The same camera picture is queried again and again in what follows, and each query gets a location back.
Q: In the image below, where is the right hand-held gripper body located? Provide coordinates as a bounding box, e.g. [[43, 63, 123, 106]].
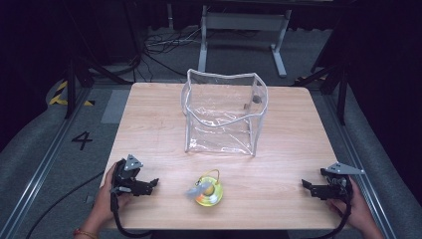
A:
[[319, 161, 366, 201]]

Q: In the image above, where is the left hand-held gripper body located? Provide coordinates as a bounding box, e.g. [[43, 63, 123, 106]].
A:
[[110, 153, 145, 197]]

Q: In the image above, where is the person's left hand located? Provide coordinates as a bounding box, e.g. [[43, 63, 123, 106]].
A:
[[98, 161, 134, 221]]

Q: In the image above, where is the person's right hand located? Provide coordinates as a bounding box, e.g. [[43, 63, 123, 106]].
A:
[[325, 175, 371, 231]]

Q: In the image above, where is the yellow round toy with loop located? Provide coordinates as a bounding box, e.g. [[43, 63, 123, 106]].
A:
[[186, 168, 224, 208]]

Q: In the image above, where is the black tripod stand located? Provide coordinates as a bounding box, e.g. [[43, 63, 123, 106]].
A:
[[63, 0, 135, 120], [294, 56, 353, 126]]

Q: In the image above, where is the yellow black hazard tape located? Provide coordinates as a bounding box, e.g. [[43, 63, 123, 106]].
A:
[[48, 80, 97, 108]]

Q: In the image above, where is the clear plastic zipper bag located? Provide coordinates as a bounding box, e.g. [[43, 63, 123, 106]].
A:
[[180, 68, 270, 157]]

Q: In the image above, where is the aluminium floor rail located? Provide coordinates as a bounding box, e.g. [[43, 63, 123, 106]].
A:
[[321, 93, 398, 239], [0, 87, 95, 239]]

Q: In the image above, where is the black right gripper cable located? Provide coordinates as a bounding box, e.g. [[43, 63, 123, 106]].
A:
[[308, 193, 353, 239]]

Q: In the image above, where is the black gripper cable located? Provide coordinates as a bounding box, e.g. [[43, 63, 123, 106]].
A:
[[109, 191, 154, 239], [308, 193, 353, 239]]

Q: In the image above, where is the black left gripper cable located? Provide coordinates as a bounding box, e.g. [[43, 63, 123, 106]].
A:
[[109, 191, 154, 239]]

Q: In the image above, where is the black floor cable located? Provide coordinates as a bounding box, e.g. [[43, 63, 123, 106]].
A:
[[24, 169, 106, 239]]

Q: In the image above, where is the orange bead bracelet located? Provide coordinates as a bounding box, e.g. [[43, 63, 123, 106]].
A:
[[73, 227, 100, 239]]

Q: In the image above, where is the bundle of floor cables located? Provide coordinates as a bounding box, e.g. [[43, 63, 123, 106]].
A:
[[141, 26, 204, 78]]

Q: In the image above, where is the grey metal table frame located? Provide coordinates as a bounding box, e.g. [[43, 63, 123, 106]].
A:
[[197, 4, 294, 79]]

